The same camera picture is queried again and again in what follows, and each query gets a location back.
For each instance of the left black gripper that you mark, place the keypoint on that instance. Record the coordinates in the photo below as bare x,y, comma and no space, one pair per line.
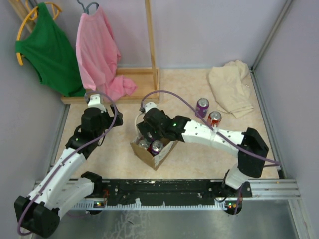
110,119

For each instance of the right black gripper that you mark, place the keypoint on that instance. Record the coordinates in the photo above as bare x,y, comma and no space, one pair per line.
145,128

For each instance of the purple soda can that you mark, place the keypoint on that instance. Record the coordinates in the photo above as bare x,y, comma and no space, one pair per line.
156,147
149,135

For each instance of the silver-top can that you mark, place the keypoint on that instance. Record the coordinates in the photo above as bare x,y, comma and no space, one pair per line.
144,144

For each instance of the brown canvas bag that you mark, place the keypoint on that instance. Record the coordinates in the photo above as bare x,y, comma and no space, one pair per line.
145,156

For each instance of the purple Fanta can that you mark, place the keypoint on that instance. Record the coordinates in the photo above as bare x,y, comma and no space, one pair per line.
202,106

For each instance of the red Coca-Cola can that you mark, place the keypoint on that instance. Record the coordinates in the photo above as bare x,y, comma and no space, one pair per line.
214,119

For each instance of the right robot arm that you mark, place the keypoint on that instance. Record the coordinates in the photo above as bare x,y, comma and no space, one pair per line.
248,147

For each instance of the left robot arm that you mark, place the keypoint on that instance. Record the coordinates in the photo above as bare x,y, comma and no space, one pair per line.
41,211

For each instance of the wooden clothes rack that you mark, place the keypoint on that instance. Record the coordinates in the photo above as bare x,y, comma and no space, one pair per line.
147,79

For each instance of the pink t-shirt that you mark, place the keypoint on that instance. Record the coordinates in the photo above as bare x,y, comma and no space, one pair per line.
98,56

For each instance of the beige folded cloth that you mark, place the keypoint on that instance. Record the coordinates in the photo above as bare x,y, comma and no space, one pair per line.
231,94

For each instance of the green tank top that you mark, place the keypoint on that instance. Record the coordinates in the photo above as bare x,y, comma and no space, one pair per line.
49,51

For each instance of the grey clothes hanger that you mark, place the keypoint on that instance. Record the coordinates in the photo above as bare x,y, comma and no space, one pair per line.
86,8

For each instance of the yellow clothes hanger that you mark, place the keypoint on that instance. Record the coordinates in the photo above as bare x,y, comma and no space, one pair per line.
32,16

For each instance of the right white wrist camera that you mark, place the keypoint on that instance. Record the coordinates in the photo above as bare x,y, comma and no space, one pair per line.
145,107

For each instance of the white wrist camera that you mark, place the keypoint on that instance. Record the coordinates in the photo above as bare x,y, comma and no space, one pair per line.
95,101
145,107

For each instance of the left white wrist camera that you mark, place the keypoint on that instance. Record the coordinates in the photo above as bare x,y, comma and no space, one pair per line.
95,101

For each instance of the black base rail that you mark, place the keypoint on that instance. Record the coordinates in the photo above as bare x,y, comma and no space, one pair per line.
124,194

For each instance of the aluminium frame rail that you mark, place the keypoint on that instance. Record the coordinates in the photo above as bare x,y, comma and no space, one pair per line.
264,189

